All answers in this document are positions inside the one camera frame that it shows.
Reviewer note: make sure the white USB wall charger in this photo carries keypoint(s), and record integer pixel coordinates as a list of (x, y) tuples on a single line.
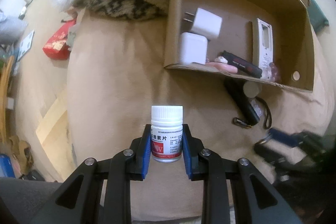
[(204, 23)]

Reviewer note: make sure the bathroom scale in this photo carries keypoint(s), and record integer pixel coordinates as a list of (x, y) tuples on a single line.
[(25, 45)]

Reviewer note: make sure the black lighter red print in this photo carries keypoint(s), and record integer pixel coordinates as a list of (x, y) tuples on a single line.
[(242, 65)]

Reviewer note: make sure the grey laundry bag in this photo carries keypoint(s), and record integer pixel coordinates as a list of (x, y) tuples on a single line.
[(11, 29)]

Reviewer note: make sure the open cardboard box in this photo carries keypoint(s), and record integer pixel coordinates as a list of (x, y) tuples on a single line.
[(292, 35)]

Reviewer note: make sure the pink Hello Kitty charm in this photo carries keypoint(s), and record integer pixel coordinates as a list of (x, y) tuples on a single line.
[(221, 64)]

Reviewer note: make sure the white rectangular remote holder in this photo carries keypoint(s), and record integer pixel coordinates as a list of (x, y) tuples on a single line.
[(262, 44)]

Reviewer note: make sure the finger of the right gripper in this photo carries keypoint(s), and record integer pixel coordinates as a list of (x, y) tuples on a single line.
[(286, 134), (272, 157)]

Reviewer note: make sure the white earbuds case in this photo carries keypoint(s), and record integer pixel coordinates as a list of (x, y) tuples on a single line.
[(193, 49)]

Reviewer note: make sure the yellow wooden chair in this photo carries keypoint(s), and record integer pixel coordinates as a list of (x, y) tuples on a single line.
[(5, 76)]

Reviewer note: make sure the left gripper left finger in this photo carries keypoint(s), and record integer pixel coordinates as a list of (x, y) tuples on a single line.
[(99, 191)]

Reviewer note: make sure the white plastic bag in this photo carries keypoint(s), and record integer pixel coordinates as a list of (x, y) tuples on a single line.
[(71, 35)]

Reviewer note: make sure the black flashlight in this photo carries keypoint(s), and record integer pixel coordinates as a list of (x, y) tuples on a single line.
[(234, 89)]

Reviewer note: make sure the green cushion orange stripe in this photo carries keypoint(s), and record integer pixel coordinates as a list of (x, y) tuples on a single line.
[(317, 18)]

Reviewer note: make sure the gold black AA battery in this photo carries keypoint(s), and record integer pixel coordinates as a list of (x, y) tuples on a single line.
[(236, 121)]

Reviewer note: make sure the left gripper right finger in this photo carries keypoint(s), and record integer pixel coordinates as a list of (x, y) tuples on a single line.
[(255, 199)]

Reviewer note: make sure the white pill bottle red label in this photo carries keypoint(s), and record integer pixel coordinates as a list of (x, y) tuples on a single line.
[(166, 133)]

